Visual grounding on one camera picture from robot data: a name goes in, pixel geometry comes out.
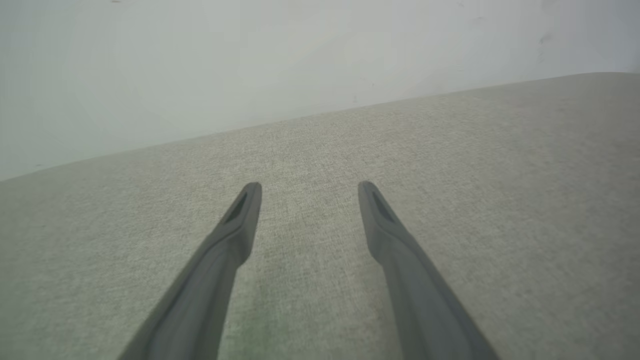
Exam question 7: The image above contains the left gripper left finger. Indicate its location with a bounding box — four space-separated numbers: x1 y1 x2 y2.
117 181 263 360

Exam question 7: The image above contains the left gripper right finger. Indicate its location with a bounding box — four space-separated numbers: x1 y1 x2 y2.
357 180 501 360

